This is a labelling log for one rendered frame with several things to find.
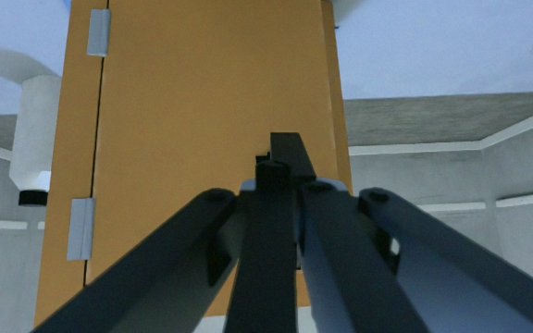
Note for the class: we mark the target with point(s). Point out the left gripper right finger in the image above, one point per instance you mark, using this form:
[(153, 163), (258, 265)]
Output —
[(441, 281)]

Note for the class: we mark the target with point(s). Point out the white bottle with black cap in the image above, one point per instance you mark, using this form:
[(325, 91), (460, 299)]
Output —
[(33, 146)]

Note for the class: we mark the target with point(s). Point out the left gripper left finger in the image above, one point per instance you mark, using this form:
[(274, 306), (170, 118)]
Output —
[(167, 282)]

